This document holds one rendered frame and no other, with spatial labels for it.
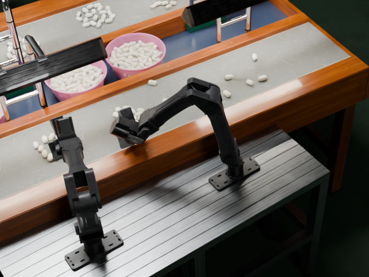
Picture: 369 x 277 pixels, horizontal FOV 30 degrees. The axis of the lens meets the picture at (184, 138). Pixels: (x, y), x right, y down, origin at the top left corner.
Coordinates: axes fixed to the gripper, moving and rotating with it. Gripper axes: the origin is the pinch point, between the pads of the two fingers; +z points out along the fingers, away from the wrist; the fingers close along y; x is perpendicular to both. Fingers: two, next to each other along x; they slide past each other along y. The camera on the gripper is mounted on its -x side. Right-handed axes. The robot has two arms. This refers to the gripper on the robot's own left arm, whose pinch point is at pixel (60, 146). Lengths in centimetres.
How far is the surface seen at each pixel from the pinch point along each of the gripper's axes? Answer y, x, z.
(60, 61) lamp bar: -10.6, -28.1, -2.7
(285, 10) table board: -131, -18, 45
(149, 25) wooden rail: -66, -33, 52
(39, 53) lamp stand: -4.7, -33.5, -2.1
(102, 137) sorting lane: -18.6, 3.7, 13.2
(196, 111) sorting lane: -57, 7, 9
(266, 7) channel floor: -126, -23, 53
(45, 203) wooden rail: 12.9, 16.2, -4.7
